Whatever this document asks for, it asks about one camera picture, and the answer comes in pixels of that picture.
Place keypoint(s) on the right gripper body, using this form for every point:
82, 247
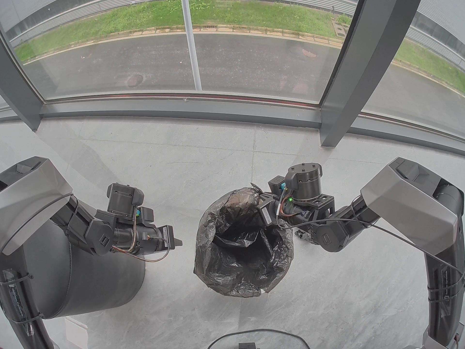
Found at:
267, 213

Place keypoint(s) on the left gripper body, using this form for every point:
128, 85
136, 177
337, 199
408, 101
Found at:
145, 240

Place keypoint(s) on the black plastic bag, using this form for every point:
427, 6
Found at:
218, 224

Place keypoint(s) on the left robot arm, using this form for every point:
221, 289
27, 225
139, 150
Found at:
32, 195

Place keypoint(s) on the white trash bin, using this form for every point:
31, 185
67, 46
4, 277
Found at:
263, 291

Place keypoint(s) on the window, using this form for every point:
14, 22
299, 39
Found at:
254, 67

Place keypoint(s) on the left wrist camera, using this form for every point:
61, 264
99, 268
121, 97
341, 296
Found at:
147, 216

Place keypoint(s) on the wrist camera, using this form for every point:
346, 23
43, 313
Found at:
147, 216
276, 185

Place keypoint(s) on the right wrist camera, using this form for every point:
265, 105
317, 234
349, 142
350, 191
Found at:
276, 185

